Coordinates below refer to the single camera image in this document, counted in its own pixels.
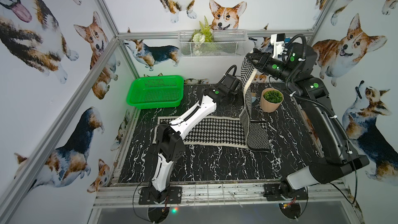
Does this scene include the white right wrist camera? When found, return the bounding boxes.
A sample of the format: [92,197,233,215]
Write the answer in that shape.
[270,33,286,59]

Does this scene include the white wire wall basket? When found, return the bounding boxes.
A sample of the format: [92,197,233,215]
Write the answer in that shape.
[178,30,248,57]

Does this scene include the black white patterned knit scarf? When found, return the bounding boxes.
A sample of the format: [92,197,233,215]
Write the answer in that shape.
[156,58,271,152]

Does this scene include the artificial fern and white flowers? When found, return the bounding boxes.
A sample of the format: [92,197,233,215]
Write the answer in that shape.
[190,17,214,56]

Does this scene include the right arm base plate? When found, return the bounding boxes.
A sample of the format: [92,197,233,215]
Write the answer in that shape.
[263,182,308,201]

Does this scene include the pink pot with green plant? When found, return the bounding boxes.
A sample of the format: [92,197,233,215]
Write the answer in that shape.
[260,88,284,113]

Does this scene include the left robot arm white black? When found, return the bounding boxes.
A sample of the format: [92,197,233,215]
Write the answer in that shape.
[149,76,240,203]

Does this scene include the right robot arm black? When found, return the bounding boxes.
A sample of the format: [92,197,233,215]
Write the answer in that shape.
[245,34,370,191]

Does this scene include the green plastic basket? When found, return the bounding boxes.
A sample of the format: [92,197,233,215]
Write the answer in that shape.
[126,75,184,110]

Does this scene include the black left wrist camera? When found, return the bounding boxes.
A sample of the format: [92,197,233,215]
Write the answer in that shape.
[220,65,239,85]

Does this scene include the aluminium front rail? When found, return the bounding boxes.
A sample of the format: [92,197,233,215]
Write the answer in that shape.
[93,183,350,209]

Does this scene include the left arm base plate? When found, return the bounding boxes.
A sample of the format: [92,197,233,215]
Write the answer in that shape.
[138,187,182,205]

